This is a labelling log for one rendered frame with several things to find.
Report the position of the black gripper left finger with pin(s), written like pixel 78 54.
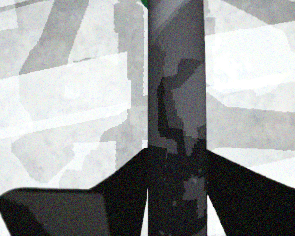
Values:
pixel 113 207

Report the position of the black horizontal rail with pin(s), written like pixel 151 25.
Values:
pixel 177 119

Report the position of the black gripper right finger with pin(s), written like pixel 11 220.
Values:
pixel 248 203

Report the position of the dark green post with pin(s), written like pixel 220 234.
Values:
pixel 145 3

